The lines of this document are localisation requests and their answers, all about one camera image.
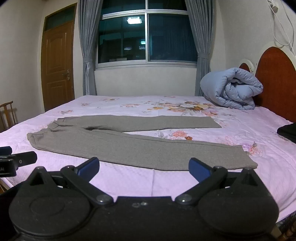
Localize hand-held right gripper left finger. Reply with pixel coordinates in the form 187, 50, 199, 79
27, 157, 114, 206

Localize rolled light blue duvet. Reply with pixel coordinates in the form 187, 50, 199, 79
200, 67, 264, 110

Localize sliding glass window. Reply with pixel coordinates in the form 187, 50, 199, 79
96, 0, 199, 70

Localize wooden chair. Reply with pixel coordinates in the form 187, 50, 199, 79
0, 101, 18, 133

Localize brown wooden door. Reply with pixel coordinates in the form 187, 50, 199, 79
41, 2, 78, 113

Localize flat black object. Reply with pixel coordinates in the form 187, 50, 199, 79
277, 124, 296, 141

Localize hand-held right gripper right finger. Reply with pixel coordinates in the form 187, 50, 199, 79
175, 158, 264, 206

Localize white cable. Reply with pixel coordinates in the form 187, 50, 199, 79
268, 0, 296, 52

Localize grey curtain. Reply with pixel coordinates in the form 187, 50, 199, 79
185, 0, 216, 96
77, 0, 104, 96

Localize grey pants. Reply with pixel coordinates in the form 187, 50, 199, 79
26, 115, 258, 171

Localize red wooden headboard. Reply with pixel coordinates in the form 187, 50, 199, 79
238, 42, 296, 123

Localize bed with pink floral sheet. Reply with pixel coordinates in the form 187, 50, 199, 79
0, 95, 296, 241

